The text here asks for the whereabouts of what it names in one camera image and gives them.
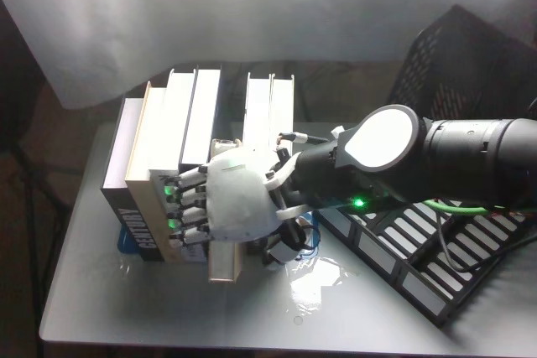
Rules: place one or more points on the pale green cover book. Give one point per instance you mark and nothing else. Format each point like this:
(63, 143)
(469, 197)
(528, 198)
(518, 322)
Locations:
(282, 110)

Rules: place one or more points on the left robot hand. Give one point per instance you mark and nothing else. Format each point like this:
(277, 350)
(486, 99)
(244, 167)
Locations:
(239, 194)

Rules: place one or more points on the cream cover book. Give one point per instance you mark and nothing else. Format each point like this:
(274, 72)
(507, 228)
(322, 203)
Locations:
(147, 207)

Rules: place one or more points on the black Century book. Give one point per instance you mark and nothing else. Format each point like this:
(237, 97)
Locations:
(142, 232)

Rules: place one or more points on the black plastic file rack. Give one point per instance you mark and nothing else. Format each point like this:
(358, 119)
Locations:
(461, 64)

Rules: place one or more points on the blue plastic bookend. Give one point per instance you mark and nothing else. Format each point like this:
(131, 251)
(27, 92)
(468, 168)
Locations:
(311, 220)
(126, 240)

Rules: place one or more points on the white cloth backdrop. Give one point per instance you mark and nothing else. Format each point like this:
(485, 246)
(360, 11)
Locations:
(251, 6)

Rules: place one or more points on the black cover book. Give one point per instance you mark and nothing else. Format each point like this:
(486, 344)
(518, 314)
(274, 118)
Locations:
(201, 115)

